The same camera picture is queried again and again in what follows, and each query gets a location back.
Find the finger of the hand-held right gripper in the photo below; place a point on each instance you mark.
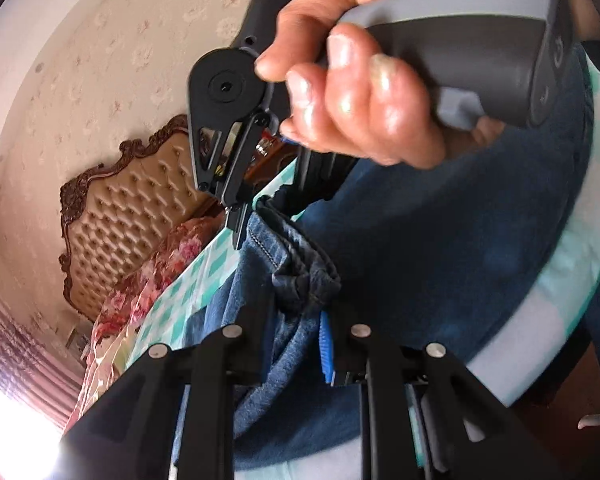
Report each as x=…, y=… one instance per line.
x=235, y=180
x=320, y=175

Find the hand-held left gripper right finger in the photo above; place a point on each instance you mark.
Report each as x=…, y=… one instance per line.
x=326, y=347

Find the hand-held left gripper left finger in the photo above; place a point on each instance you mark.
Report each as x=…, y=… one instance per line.
x=257, y=340

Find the blue denim pants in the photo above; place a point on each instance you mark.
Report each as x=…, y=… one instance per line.
x=430, y=240

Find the person's right hand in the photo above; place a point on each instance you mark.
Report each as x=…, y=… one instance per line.
x=370, y=105

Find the floral pink quilt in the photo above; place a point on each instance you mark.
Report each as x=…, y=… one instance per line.
x=180, y=245

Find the tufted carved bed headboard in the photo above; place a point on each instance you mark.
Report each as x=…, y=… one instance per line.
x=120, y=220

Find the framed picture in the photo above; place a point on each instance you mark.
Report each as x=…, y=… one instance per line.
x=77, y=340

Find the green checkered tablecloth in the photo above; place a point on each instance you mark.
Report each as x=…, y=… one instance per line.
x=555, y=300

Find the pink curtain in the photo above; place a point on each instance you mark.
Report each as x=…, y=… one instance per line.
x=20, y=350

